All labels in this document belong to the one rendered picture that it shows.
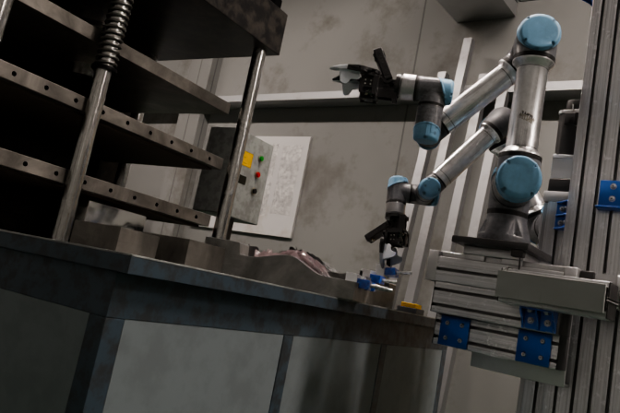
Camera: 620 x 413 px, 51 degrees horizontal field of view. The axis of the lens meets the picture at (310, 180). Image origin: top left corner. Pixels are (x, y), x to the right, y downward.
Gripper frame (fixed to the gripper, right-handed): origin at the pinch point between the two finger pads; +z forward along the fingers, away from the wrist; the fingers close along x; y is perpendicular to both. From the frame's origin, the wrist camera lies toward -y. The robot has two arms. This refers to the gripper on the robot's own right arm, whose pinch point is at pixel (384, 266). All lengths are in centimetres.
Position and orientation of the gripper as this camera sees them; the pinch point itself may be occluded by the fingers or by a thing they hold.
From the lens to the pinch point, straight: 240.9
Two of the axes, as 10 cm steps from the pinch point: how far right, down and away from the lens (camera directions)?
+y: 8.6, -0.7, -5.0
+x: 4.9, 3.8, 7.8
